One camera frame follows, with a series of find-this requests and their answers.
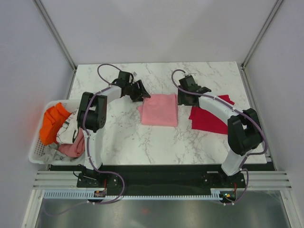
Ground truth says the red t-shirt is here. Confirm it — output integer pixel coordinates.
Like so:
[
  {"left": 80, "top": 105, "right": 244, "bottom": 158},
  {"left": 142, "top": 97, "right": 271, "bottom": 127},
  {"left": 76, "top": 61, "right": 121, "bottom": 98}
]
[{"left": 189, "top": 106, "right": 228, "bottom": 135}]

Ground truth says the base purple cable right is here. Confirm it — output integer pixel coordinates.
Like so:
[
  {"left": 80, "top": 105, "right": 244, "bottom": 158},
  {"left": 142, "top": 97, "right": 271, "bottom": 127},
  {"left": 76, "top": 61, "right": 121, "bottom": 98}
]
[{"left": 218, "top": 168, "right": 249, "bottom": 207}]

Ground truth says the white slotted cable duct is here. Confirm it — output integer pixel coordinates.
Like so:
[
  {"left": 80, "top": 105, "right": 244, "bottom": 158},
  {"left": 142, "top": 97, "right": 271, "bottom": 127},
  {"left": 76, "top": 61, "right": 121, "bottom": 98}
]
[{"left": 44, "top": 189, "right": 238, "bottom": 200}]

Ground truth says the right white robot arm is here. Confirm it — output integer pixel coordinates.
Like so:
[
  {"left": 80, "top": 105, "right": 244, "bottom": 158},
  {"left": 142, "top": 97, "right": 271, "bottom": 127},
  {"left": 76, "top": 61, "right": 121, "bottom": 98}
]
[{"left": 178, "top": 75, "right": 266, "bottom": 187}]

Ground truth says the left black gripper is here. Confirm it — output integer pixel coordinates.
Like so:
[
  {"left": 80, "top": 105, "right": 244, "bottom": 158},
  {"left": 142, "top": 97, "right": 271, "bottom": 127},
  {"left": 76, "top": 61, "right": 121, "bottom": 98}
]
[{"left": 125, "top": 80, "right": 150, "bottom": 103}]

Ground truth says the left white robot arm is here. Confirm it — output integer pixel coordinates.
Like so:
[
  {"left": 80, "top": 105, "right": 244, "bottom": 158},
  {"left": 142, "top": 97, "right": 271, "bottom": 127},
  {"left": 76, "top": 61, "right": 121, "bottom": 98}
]
[{"left": 77, "top": 71, "right": 151, "bottom": 188}]

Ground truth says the white plastic laundry basket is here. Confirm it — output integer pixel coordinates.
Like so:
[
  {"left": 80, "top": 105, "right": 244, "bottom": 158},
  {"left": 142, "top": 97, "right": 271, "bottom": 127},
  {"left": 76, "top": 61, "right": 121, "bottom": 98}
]
[{"left": 28, "top": 99, "right": 85, "bottom": 166}]

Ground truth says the white printed t-shirt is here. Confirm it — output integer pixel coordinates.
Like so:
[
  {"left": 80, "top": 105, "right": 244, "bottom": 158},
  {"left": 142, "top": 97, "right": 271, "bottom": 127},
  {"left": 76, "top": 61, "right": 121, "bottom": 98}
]
[{"left": 56, "top": 109, "right": 84, "bottom": 144}]

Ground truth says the dusty rose t-shirt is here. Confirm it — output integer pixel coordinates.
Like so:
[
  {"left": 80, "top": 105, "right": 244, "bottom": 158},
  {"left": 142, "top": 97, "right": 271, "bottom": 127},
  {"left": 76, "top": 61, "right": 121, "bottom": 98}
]
[{"left": 58, "top": 128, "right": 85, "bottom": 158}]

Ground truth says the aluminium frame post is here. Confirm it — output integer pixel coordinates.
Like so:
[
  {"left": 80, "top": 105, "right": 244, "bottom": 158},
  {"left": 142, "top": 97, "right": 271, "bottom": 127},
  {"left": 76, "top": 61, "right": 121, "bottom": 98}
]
[
  {"left": 240, "top": 0, "right": 285, "bottom": 71},
  {"left": 33, "top": 0, "right": 77, "bottom": 73}
]

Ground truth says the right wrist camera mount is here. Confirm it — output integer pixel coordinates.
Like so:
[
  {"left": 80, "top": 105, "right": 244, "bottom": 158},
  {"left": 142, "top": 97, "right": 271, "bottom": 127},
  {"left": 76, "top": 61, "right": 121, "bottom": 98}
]
[{"left": 184, "top": 73, "right": 196, "bottom": 78}]

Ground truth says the orange t-shirt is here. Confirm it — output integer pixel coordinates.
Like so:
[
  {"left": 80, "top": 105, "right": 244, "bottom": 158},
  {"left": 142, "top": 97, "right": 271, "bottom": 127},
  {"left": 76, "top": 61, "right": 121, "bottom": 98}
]
[{"left": 39, "top": 102, "right": 71, "bottom": 146}]

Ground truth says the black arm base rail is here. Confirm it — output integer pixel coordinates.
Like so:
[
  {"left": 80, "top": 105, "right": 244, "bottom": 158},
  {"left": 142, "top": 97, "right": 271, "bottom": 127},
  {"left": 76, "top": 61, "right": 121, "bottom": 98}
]
[{"left": 76, "top": 163, "right": 247, "bottom": 197}]

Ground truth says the right aluminium frame post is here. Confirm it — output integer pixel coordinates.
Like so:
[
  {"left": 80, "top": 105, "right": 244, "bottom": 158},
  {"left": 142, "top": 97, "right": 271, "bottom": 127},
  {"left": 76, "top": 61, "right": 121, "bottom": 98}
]
[{"left": 240, "top": 0, "right": 285, "bottom": 71}]

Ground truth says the light pink t-shirt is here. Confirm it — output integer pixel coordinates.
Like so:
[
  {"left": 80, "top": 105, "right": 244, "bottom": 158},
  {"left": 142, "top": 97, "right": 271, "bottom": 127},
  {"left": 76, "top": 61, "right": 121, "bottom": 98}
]
[{"left": 137, "top": 94, "right": 178, "bottom": 127}]

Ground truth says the left aluminium frame post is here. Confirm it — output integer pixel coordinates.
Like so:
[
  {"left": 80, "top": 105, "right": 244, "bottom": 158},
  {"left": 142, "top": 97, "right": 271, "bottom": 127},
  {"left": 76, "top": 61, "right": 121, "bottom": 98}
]
[{"left": 33, "top": 0, "right": 77, "bottom": 73}]

